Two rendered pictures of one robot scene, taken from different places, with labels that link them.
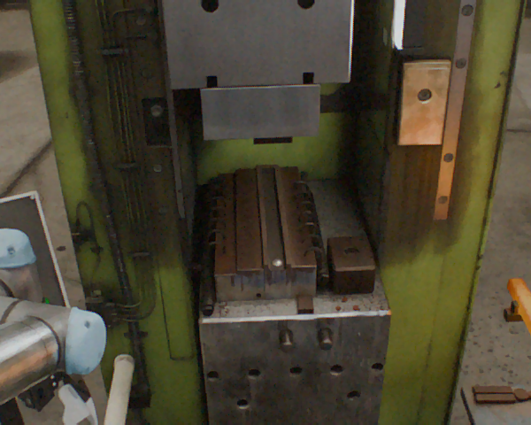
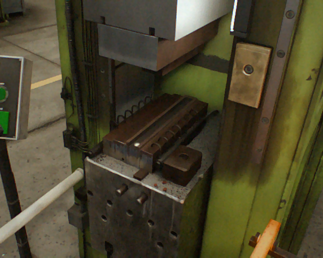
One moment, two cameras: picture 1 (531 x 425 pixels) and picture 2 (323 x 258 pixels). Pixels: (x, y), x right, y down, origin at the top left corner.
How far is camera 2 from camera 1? 0.65 m
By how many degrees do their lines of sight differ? 26
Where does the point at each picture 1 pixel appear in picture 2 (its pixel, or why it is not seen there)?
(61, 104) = (61, 19)
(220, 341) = (93, 175)
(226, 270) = (109, 137)
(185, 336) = not seen: hidden behind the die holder
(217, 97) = (105, 30)
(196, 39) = not seen: outside the picture
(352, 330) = (160, 202)
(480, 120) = (292, 101)
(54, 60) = not seen: outside the picture
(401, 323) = (224, 221)
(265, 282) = (126, 152)
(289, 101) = (141, 44)
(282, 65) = (138, 19)
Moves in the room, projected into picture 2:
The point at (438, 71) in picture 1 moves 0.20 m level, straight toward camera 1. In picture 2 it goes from (259, 54) to (207, 72)
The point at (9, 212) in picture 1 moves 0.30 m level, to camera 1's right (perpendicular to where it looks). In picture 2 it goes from (6, 63) to (73, 87)
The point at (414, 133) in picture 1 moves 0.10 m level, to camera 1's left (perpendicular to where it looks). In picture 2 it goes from (239, 94) to (207, 85)
